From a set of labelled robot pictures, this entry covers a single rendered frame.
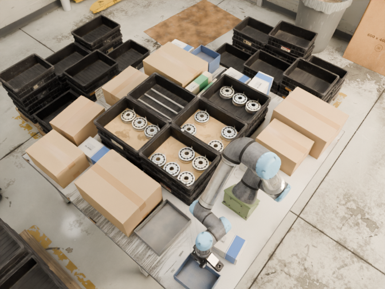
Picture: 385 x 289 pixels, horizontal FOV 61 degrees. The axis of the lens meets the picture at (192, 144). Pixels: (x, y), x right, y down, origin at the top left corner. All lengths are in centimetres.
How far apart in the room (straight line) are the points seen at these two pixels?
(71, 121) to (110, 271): 115
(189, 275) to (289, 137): 104
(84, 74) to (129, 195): 163
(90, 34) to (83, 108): 143
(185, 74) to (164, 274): 138
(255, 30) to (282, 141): 192
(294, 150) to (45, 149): 156
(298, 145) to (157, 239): 104
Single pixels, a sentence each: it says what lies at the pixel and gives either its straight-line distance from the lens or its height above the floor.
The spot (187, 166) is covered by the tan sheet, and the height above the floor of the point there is 83.
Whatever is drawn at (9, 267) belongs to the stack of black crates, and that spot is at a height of 53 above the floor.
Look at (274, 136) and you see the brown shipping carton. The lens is 218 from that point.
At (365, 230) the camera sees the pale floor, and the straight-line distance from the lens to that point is 306.
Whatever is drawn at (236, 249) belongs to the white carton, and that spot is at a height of 79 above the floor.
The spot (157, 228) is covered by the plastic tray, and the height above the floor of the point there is 70.
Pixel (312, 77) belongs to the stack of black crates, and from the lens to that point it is 323.
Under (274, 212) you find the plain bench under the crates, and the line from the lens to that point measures 208.
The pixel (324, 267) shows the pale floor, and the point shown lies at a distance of 282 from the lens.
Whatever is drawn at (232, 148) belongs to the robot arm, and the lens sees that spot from 147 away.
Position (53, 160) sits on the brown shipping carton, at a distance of 218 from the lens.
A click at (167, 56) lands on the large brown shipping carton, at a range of 261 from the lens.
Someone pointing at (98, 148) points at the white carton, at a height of 79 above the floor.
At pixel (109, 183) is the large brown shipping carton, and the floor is 90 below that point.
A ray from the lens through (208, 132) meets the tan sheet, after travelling 217.
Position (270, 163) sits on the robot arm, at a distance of 140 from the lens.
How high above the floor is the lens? 254
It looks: 54 degrees down
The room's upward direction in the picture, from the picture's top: straight up
